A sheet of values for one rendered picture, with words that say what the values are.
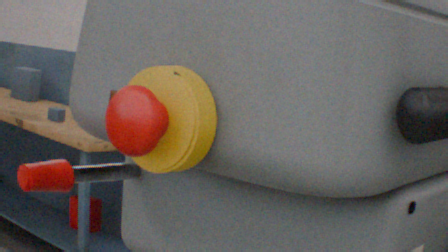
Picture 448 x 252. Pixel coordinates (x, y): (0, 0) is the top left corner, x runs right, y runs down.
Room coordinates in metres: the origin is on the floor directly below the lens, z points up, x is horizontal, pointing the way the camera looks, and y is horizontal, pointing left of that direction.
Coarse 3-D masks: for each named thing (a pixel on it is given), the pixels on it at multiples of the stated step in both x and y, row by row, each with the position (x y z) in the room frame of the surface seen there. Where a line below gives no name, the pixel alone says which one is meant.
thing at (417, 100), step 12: (408, 96) 0.64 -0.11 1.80; (420, 96) 0.63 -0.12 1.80; (432, 96) 0.64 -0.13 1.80; (444, 96) 0.66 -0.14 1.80; (408, 108) 0.64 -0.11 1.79; (420, 108) 0.63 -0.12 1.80; (432, 108) 0.63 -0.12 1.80; (444, 108) 0.65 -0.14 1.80; (408, 120) 0.64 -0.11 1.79; (420, 120) 0.63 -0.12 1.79; (432, 120) 0.63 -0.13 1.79; (444, 120) 0.65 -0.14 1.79; (408, 132) 0.64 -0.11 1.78; (420, 132) 0.63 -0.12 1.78; (432, 132) 0.63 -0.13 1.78; (444, 132) 0.65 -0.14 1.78
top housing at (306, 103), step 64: (128, 0) 0.72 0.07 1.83; (192, 0) 0.69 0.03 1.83; (256, 0) 0.67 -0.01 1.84; (320, 0) 0.65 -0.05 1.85; (384, 0) 0.65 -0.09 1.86; (128, 64) 0.72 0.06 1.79; (192, 64) 0.69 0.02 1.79; (256, 64) 0.67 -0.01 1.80; (320, 64) 0.65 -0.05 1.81; (384, 64) 0.65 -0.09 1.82; (256, 128) 0.66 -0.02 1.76; (320, 128) 0.65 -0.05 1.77; (384, 128) 0.65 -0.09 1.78; (320, 192) 0.65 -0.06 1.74
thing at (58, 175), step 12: (24, 168) 0.72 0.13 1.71; (36, 168) 0.72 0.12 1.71; (48, 168) 0.73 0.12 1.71; (60, 168) 0.74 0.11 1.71; (72, 168) 0.76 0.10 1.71; (84, 168) 0.77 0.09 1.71; (96, 168) 0.78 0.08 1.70; (108, 168) 0.79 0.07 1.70; (120, 168) 0.81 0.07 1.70; (132, 168) 0.82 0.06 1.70; (24, 180) 0.71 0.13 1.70; (36, 180) 0.71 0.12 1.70; (48, 180) 0.73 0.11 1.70; (60, 180) 0.74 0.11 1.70; (72, 180) 0.75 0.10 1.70; (84, 180) 0.77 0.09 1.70; (96, 180) 0.78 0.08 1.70; (108, 180) 0.80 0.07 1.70
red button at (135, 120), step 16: (128, 96) 0.65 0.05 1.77; (144, 96) 0.65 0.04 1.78; (112, 112) 0.66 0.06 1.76; (128, 112) 0.65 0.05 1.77; (144, 112) 0.65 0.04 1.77; (160, 112) 0.65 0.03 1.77; (112, 128) 0.66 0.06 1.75; (128, 128) 0.65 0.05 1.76; (144, 128) 0.65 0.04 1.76; (160, 128) 0.65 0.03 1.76; (112, 144) 0.66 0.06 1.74; (128, 144) 0.65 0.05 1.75; (144, 144) 0.65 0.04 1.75
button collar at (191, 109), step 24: (144, 72) 0.68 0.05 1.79; (168, 72) 0.68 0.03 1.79; (192, 72) 0.68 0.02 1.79; (168, 96) 0.67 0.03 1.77; (192, 96) 0.67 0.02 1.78; (192, 120) 0.66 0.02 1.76; (216, 120) 0.68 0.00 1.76; (168, 144) 0.67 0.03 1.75; (192, 144) 0.66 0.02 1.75; (144, 168) 0.68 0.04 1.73; (168, 168) 0.67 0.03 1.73
